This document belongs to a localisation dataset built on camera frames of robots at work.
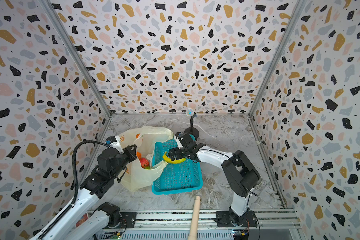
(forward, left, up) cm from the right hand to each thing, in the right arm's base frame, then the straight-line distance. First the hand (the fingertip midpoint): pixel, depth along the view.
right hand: (172, 150), depth 89 cm
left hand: (-6, +16, +16) cm, 23 cm away
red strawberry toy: (-7, +16, -5) cm, 18 cm away
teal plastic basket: (-12, -4, -11) cm, 17 cm away
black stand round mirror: (+20, -12, -6) cm, 24 cm away
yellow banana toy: (-4, +2, -5) cm, 6 cm away
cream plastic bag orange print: (-19, +15, +6) cm, 25 cm away
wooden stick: (-39, -13, -6) cm, 41 cm away
